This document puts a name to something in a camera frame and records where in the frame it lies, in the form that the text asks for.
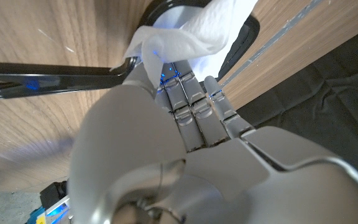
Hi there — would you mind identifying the black hand mirror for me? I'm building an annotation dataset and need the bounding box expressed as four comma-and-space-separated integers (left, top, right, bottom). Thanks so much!
0, 0, 260, 100

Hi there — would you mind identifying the white paper sheet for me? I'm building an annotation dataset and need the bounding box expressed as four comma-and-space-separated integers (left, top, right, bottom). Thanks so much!
110, 0, 259, 90

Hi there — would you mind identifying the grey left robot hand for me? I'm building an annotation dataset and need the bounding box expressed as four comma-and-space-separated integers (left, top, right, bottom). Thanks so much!
67, 58, 358, 224

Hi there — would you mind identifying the black backdrop curtain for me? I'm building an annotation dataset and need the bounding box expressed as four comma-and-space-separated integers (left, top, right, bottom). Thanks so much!
236, 21, 358, 200

